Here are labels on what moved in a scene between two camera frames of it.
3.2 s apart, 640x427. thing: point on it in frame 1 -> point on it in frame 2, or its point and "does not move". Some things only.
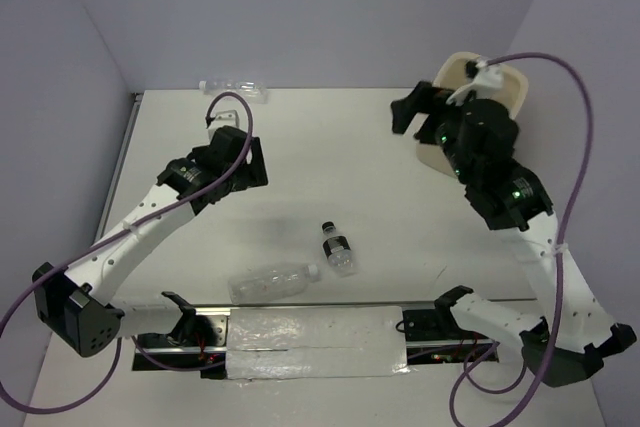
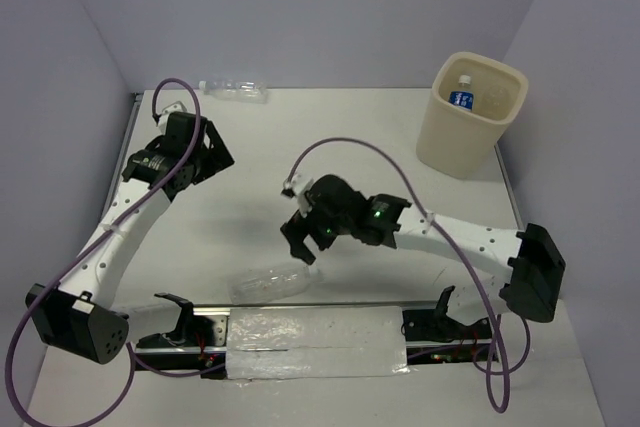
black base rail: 200,342 does not move
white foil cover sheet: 298,343 does not move
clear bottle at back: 245,90 does not move
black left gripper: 254,174 -> 218,158
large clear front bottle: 272,283 does not move
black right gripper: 420,100 -> 298,227
